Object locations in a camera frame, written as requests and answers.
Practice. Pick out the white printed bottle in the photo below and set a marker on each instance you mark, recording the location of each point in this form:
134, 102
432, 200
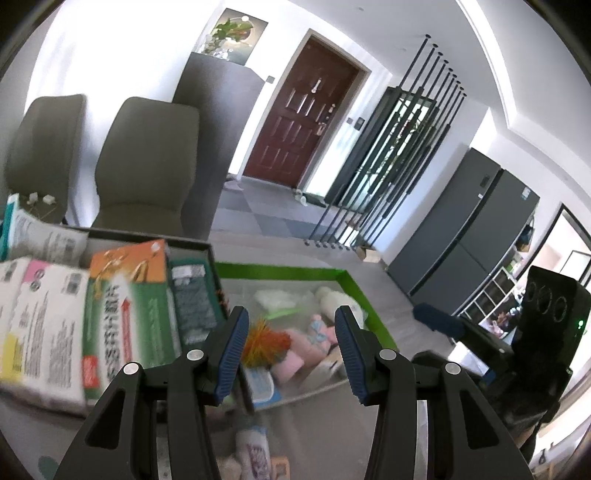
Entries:
253, 454

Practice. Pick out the teal packet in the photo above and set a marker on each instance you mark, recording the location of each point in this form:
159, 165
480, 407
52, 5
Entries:
8, 226

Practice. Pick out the black cardboard box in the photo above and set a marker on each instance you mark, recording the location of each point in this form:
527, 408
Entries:
138, 236

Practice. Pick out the clear bag of cotton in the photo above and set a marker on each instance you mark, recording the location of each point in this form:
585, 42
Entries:
277, 299

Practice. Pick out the green-rimmed clear bin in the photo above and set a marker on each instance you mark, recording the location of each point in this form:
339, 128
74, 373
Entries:
277, 268

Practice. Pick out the grey wooden cabinet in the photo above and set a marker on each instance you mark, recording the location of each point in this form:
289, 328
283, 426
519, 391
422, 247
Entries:
221, 138

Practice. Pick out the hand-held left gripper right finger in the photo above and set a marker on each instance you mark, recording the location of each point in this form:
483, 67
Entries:
353, 360

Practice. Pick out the dark grey refrigerator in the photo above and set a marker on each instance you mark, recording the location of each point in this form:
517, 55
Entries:
461, 230

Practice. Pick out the brown panelled door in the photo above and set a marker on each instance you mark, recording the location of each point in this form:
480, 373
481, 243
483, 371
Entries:
295, 120

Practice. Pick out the small wooden box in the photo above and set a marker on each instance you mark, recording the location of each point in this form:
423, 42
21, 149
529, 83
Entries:
368, 254

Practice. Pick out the orange spiky ball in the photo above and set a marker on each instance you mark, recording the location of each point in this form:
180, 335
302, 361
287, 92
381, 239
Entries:
268, 344

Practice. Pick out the grey desk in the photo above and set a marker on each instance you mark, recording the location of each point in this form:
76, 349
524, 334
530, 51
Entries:
323, 429

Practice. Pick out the framed wall picture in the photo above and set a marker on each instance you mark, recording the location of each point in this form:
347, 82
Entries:
251, 41

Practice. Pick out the pink plush doll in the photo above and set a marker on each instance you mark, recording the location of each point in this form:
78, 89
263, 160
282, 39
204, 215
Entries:
304, 346

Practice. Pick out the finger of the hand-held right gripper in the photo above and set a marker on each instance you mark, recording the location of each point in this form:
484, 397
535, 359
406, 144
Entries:
443, 362
438, 321

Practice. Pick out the row of black poles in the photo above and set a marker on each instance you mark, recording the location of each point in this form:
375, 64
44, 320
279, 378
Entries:
406, 152

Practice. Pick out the white plush toy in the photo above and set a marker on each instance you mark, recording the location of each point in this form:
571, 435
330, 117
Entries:
337, 302

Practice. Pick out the white barcode pouch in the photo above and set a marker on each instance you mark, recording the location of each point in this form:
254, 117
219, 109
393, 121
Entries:
51, 240

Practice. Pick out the green potted plant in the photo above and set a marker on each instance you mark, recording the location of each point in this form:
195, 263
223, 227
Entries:
226, 32

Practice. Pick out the blue and white box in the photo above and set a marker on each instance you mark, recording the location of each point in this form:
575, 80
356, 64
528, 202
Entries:
262, 390

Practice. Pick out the orange and green box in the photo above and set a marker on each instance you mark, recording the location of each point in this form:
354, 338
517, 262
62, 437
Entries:
134, 314

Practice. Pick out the white shoe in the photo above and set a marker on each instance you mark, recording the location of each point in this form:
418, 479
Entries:
302, 196

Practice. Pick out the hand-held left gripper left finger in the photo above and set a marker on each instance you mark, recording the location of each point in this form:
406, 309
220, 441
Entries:
231, 355

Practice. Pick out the black framed glass door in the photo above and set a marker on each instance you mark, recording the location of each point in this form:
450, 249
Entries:
355, 157

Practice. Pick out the grey upholstered chair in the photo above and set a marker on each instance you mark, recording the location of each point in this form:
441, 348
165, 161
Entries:
44, 152
147, 161

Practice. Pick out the dark green labelled pouch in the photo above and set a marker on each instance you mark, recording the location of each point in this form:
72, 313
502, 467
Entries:
194, 300

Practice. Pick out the white box pink label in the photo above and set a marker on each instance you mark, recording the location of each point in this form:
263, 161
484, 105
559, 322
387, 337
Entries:
41, 337

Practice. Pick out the green plastic tweezers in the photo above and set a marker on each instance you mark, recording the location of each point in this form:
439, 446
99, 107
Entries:
282, 314

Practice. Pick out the white cubby shelf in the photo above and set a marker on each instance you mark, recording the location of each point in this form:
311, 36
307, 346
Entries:
489, 300

